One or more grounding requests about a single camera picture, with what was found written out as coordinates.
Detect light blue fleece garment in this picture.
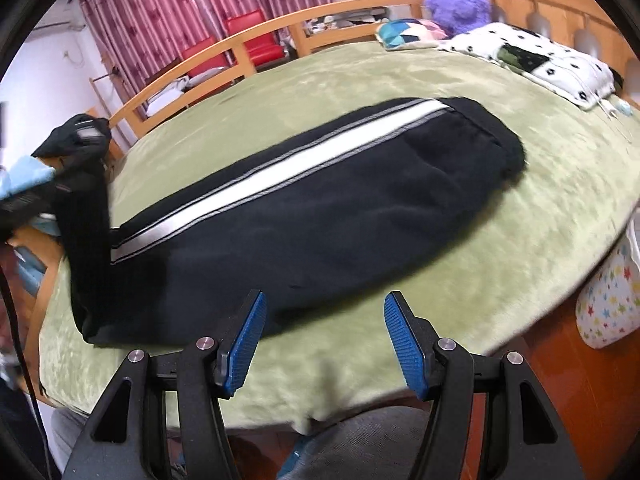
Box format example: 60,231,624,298
1,156,60,237

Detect red chair left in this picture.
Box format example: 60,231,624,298
179,34,231,79

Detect green bed blanket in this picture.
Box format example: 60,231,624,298
38,39,640,436

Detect black garment on rail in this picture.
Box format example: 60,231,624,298
32,114,112,158

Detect white black-dotted pillow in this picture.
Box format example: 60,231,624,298
439,22,615,110

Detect star patterned bag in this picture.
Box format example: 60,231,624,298
575,210,640,349

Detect red chair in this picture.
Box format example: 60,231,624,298
223,8,288,68
179,34,231,79

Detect purple plush toy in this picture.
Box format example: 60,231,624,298
425,0,491,37

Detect geometric teal cushion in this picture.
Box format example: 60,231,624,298
375,18,448,51

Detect red chair right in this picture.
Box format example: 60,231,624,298
223,8,288,68

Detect black pants with white stripe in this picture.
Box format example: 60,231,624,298
53,96,526,347

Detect red patterned curtain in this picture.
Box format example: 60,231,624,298
79,0,329,96

